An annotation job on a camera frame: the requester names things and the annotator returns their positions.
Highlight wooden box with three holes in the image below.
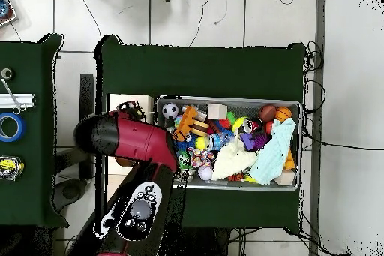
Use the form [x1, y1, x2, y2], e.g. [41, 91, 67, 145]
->
[106, 93, 155, 197]

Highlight clear mesh bin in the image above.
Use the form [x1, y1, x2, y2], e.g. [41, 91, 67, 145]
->
[155, 96, 303, 192]

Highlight small cluttered tray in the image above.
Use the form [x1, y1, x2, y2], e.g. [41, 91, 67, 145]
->
[0, 0, 17, 27]

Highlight toy burger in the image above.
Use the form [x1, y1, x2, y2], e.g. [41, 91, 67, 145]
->
[190, 119, 210, 137]

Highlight yellow ball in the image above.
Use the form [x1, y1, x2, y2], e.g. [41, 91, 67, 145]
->
[195, 136, 210, 151]

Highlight plain wooden block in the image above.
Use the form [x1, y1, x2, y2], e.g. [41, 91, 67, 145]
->
[206, 104, 229, 120]

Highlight cream knitted cloth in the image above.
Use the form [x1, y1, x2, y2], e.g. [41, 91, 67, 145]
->
[211, 138, 259, 182]

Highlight dark green tablecloth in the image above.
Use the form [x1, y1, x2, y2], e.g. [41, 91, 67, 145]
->
[0, 32, 70, 229]
[94, 34, 307, 235]

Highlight silver-topped soda can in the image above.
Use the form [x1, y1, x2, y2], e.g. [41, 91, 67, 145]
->
[241, 117, 265, 134]

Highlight mint green knitted cloth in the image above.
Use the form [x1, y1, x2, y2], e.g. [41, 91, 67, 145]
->
[249, 117, 297, 185]

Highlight blue tape roll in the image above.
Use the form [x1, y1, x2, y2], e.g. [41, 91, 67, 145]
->
[0, 112, 27, 143]

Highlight metal scissors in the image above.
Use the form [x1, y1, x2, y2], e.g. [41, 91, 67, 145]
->
[0, 77, 27, 115]

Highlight yellow tape measure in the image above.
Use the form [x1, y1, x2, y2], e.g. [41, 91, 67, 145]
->
[0, 155, 26, 182]

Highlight colourful knotted rope toy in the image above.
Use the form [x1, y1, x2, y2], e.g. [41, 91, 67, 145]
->
[187, 147, 217, 168]

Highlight black cable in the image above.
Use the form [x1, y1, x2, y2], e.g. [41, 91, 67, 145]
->
[188, 0, 218, 47]
[301, 80, 384, 151]
[213, 0, 229, 26]
[74, 0, 104, 39]

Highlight aluminium rail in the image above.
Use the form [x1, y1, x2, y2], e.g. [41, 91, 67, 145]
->
[0, 92, 37, 109]

